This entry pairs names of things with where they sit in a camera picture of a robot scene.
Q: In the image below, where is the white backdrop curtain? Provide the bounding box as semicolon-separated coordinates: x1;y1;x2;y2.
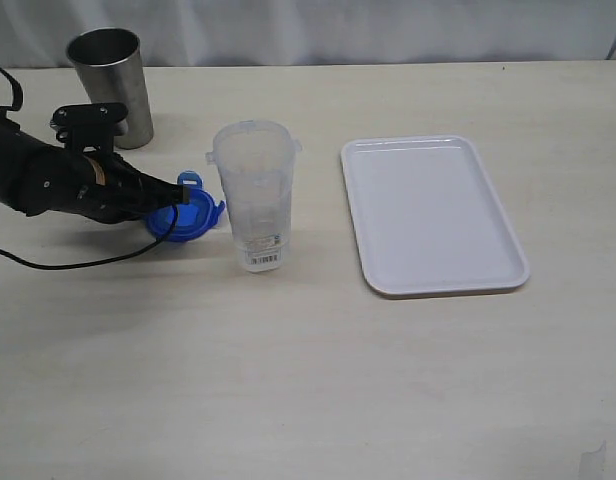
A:
0;1;616;68

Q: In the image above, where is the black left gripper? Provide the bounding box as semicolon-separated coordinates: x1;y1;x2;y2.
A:
25;102;190;224

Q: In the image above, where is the white rectangular plastic tray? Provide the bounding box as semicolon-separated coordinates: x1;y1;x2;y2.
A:
340;135;530;297

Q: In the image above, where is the blue plastic container lid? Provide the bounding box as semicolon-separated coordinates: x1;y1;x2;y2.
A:
144;170;226;243

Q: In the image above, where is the tall clear plastic container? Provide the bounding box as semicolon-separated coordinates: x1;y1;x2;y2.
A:
206;120;301;273

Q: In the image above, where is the stainless steel tumbler cup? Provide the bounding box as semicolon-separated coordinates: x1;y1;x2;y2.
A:
66;27;154;150

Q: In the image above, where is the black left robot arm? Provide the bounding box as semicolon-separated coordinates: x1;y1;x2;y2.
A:
0;102;190;224

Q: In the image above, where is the black cable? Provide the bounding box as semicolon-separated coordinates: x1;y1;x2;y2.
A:
0;60;190;271

